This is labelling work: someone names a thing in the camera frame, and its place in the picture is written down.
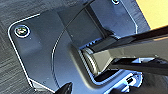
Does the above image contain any round silver base bolt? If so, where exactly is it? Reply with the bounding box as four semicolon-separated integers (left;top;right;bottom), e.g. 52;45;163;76
111;0;121;5
14;25;31;38

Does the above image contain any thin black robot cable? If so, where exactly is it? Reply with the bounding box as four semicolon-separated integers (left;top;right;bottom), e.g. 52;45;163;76
49;0;98;84

